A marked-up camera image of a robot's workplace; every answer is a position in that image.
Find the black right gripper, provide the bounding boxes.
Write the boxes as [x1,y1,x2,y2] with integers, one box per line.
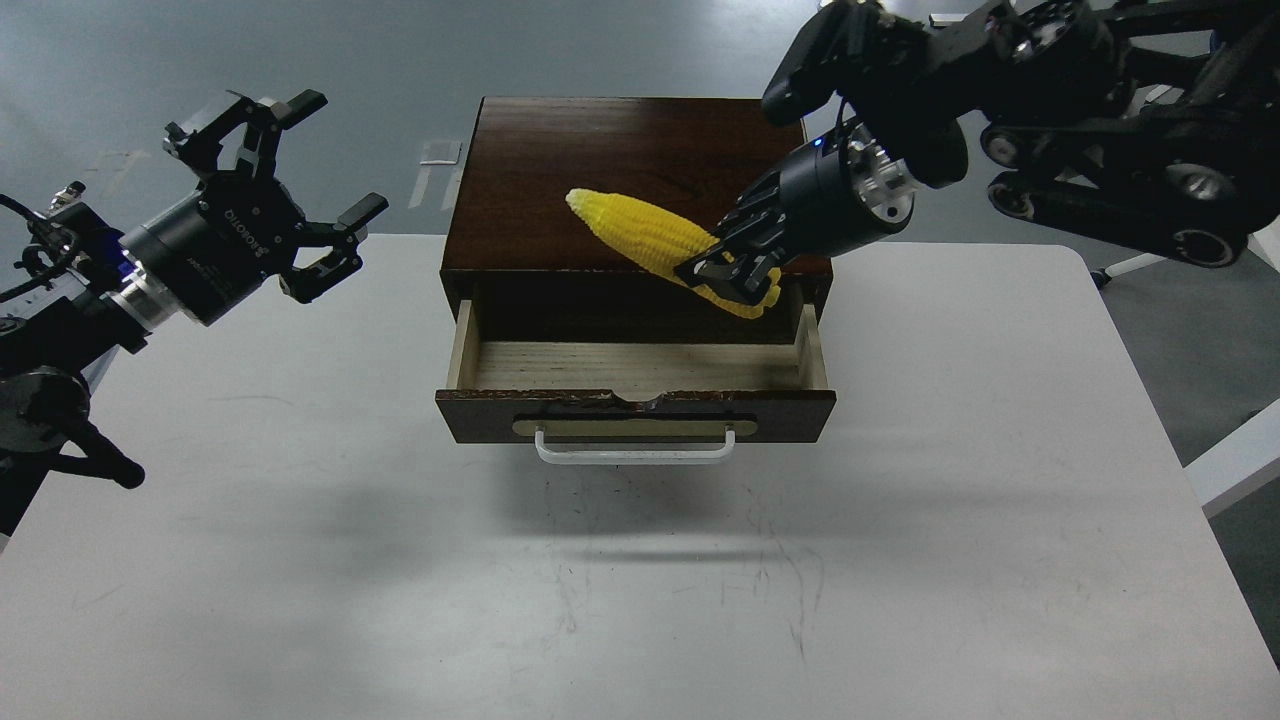
[675,120,916,306]

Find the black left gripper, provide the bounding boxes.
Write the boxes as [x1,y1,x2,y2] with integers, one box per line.
[122,90,389,325]

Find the yellow corn cob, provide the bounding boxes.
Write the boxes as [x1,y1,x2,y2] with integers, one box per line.
[564,188,782,319]

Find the wooden drawer with white handle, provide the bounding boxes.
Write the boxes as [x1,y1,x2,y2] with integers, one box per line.
[436,300,837,466]

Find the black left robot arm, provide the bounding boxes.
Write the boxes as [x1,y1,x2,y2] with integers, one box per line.
[1,88,388,539]

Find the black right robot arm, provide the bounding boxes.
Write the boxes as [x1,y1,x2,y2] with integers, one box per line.
[675,1,1279,305]

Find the dark wooden drawer cabinet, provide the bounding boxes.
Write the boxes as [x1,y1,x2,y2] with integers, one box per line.
[440,96,835,343]

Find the white office chair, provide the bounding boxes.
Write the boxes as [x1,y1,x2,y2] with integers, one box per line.
[1091,215,1280,291]

